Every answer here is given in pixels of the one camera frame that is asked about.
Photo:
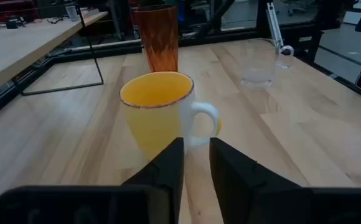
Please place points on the clear glass mug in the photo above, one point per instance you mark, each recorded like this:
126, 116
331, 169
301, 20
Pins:
258, 74

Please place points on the yellow and white ceramic mug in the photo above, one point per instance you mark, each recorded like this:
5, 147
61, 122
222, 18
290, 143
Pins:
155, 93

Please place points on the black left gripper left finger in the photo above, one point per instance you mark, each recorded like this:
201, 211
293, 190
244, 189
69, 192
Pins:
155, 202

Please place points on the clear plastic cup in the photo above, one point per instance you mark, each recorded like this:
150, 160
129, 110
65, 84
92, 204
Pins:
72, 13

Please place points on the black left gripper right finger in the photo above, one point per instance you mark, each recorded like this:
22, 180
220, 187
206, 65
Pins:
246, 193

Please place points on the wooden shelf with black frame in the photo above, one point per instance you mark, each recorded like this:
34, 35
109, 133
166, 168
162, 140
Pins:
12, 49

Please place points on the tall orange faceted tumbler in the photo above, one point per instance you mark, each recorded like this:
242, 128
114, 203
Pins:
158, 40

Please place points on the white metal bracket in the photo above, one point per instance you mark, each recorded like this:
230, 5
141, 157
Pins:
274, 21

